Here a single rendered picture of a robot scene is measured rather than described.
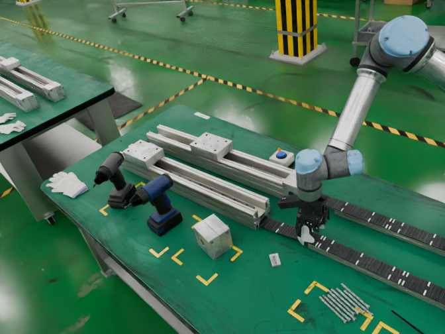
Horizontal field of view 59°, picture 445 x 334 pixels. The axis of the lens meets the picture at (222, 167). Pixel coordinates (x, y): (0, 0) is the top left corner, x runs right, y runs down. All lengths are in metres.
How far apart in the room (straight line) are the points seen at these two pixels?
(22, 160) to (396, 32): 2.30
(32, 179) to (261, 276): 1.94
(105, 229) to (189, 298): 0.51
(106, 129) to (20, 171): 0.64
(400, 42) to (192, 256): 0.95
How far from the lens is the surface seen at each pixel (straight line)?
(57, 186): 2.00
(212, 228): 1.38
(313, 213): 1.28
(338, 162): 1.17
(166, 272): 1.42
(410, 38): 1.24
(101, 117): 2.97
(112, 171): 1.62
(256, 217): 1.45
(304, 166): 1.14
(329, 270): 1.35
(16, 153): 2.80
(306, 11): 4.58
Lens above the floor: 1.85
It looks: 37 degrees down
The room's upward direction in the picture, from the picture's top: 11 degrees counter-clockwise
